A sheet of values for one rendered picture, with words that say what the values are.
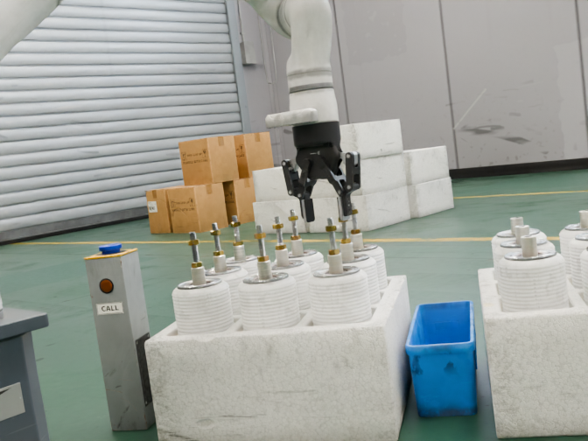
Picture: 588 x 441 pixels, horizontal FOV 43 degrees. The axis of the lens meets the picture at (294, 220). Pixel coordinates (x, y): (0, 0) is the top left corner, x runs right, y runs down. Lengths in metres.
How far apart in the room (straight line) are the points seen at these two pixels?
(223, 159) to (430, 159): 1.46
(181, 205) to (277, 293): 3.78
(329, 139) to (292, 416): 0.43
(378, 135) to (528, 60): 2.85
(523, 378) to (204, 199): 3.88
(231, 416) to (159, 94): 6.12
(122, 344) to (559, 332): 0.72
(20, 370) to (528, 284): 0.69
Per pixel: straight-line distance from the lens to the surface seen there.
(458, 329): 1.51
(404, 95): 7.15
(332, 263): 1.18
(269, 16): 1.21
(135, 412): 1.39
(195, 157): 5.01
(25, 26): 1.00
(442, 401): 1.25
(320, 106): 1.15
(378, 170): 3.86
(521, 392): 1.15
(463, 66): 6.81
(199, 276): 1.25
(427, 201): 4.16
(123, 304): 1.34
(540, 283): 1.13
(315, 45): 1.16
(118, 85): 6.97
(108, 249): 1.35
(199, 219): 4.83
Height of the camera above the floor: 0.45
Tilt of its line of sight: 5 degrees down
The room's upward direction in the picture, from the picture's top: 7 degrees counter-clockwise
